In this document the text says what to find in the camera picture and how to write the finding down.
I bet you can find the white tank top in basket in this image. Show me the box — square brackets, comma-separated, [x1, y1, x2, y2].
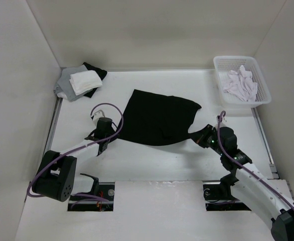
[219, 65, 258, 102]

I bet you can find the left aluminium rail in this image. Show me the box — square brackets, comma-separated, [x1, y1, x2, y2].
[39, 97, 63, 166]

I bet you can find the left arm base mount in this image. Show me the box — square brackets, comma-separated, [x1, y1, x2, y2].
[67, 182, 115, 212]

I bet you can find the right aluminium rail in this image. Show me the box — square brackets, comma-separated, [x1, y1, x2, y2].
[251, 108, 279, 180]

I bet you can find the folded black tank top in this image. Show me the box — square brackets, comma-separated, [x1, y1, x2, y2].
[83, 62, 107, 98]

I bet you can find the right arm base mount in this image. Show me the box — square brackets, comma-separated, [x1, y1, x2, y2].
[203, 181, 250, 211]

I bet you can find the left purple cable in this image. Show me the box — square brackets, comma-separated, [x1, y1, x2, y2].
[27, 102, 124, 210]

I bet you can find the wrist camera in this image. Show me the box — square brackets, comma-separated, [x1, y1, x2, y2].
[90, 109, 105, 126]
[216, 115, 227, 127]

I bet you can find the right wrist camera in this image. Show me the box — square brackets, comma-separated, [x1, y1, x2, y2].
[216, 115, 227, 127]

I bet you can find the black tank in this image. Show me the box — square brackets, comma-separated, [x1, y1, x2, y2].
[119, 89, 202, 146]
[83, 62, 107, 98]

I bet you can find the folded grey tank top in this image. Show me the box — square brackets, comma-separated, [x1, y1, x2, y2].
[53, 65, 87, 102]

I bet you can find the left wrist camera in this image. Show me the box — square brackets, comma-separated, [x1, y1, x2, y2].
[90, 109, 105, 126]

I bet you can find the aluminium rail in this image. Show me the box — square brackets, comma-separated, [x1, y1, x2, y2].
[251, 108, 279, 180]
[39, 97, 63, 166]

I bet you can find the white plastic basket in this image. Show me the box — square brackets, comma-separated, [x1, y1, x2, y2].
[213, 56, 271, 108]

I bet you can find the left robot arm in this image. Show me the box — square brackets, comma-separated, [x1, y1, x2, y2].
[27, 117, 118, 202]

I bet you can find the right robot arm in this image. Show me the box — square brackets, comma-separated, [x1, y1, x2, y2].
[189, 125, 294, 240]

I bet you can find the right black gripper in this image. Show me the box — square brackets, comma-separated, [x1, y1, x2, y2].
[188, 124, 225, 156]

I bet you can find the folded white tank top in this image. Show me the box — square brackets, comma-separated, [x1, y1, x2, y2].
[69, 70, 102, 95]

